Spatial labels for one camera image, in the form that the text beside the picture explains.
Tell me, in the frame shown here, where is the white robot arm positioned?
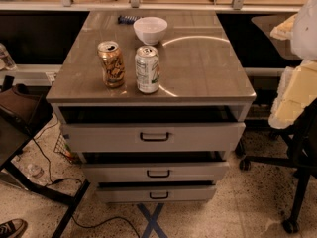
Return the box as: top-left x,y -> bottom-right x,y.
268,0 -> 317,129

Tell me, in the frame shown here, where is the grey drawer cabinet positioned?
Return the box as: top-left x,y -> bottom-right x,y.
47,11 -> 256,190

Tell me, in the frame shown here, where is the black office chair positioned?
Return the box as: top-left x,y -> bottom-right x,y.
236,99 -> 317,234

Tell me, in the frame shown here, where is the white green soda can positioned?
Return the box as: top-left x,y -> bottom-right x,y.
135,46 -> 159,94

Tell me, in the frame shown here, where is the white bowl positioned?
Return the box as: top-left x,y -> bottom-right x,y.
133,17 -> 167,45

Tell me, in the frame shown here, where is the blue snack wrapper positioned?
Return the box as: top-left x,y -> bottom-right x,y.
118,16 -> 140,25

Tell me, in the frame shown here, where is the gold brown soda can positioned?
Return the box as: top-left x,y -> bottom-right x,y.
97,41 -> 125,88

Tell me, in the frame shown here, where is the blue tape cross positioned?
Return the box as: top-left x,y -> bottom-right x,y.
138,203 -> 168,238

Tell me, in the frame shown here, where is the clear plastic bottle on floor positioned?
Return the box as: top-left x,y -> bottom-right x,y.
28,164 -> 44,179

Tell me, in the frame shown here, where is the clear bottle at left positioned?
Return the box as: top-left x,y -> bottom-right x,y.
0,43 -> 17,70

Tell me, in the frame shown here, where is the black white sneaker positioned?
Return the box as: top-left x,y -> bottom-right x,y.
0,219 -> 28,238

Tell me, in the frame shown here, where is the wire basket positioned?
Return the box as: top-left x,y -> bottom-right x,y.
53,134 -> 80,164

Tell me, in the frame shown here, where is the black power cable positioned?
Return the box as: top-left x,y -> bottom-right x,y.
32,119 -> 141,238

